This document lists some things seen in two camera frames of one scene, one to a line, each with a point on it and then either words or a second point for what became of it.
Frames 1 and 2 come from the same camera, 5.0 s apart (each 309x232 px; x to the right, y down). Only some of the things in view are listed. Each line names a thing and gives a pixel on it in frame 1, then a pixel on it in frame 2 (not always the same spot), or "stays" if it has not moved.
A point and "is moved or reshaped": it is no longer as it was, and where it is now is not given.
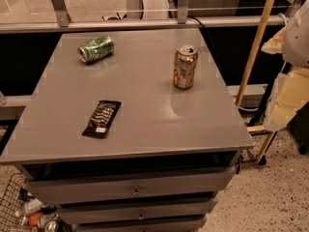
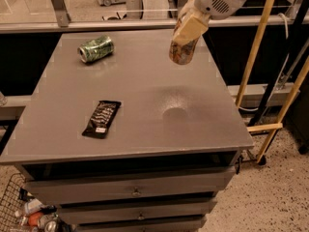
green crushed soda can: (97, 48) stays
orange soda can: (184, 63) is moved or reshaped
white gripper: (297, 38) → (210, 2)
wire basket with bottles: (22, 212) stays
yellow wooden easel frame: (267, 6) stays
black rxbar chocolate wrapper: (101, 119) stays
